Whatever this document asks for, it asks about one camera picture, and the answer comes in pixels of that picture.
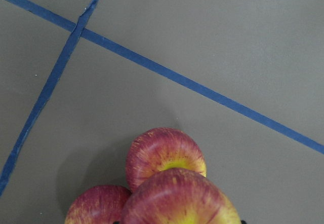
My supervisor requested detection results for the red yellow apple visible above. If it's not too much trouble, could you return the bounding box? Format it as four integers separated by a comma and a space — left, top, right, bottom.
126, 127, 207, 192
120, 168, 241, 223
65, 185, 132, 223

